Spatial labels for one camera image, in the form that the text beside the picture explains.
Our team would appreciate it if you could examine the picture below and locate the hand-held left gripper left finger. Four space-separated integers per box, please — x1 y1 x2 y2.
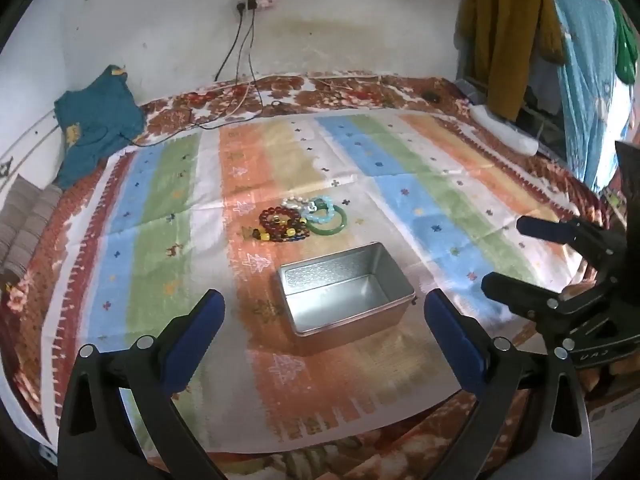
57 288 226 480

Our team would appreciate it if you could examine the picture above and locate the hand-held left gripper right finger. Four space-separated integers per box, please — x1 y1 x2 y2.
423 289 593 480

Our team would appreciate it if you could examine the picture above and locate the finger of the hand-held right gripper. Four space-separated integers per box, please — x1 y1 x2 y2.
517 215 626 271
481 271 608 321

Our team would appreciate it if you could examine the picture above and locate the silver metal tin box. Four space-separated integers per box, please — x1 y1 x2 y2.
276 241 416 352

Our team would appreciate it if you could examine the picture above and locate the dark red bead bracelet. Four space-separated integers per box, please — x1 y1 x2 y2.
258 205 307 244

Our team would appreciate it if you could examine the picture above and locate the multicolour glass bead bracelet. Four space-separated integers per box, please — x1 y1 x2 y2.
252 216 309 244

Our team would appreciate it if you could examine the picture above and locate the light blue bead bracelet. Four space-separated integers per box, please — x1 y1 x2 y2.
304 193 337 225

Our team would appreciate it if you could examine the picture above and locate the cardboard box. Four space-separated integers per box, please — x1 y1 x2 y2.
582 385 640 480

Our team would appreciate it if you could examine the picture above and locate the light blue printed curtain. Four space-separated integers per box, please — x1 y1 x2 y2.
536 0 635 195

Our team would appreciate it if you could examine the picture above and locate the green jade bangle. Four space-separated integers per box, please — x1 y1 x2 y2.
307 203 349 236

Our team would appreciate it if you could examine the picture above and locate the green cloth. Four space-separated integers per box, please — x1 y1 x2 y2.
611 2 640 85

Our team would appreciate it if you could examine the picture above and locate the mustard yellow garment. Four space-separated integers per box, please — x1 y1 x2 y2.
456 0 565 122

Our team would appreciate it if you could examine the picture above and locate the grey striped folded cloth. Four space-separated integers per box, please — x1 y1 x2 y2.
0 175 63 281

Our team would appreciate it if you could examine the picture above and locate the striped colourful mat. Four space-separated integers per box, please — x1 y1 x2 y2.
37 110 591 453

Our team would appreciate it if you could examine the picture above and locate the teal knitted cloth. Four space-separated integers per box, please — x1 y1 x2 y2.
52 65 147 190

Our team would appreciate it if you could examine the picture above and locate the brown floral blanket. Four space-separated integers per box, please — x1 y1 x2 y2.
0 72 621 480

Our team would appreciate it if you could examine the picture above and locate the white cable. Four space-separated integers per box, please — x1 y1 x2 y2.
190 74 361 128

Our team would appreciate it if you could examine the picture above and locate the black power cable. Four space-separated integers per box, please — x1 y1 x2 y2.
117 9 267 148
214 9 247 82

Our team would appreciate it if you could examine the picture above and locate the white wall power strip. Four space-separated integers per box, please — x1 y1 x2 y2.
234 0 281 14

